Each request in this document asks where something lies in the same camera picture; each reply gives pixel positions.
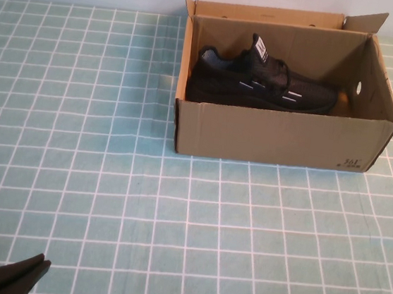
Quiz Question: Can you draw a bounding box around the black knit sneaker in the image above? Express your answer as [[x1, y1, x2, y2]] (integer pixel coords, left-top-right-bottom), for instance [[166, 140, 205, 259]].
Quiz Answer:
[[183, 25, 346, 118]]

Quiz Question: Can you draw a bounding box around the green white checked tablecloth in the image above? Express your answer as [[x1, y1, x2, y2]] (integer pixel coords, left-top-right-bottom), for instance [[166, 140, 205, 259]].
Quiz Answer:
[[0, 0, 393, 294]]

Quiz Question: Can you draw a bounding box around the brown cardboard shoe box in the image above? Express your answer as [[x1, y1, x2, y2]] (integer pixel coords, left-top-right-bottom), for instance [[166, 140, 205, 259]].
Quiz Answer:
[[166, 0, 393, 178]]

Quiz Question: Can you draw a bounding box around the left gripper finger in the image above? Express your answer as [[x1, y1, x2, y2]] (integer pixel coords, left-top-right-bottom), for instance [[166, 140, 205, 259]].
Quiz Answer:
[[0, 247, 47, 293], [0, 255, 53, 294]]

